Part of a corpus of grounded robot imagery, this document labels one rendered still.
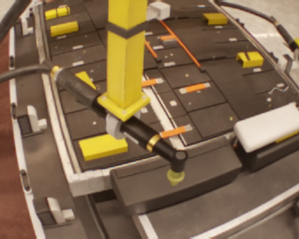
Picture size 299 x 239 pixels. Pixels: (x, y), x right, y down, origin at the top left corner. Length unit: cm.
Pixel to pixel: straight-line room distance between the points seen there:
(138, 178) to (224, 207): 33
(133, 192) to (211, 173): 26
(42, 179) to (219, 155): 69
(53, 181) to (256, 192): 80
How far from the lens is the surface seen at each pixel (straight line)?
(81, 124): 134
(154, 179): 107
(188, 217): 114
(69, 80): 88
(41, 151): 144
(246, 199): 123
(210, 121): 140
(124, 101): 71
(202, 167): 112
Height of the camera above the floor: 200
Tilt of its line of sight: 46 degrees down
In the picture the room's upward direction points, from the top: 4 degrees clockwise
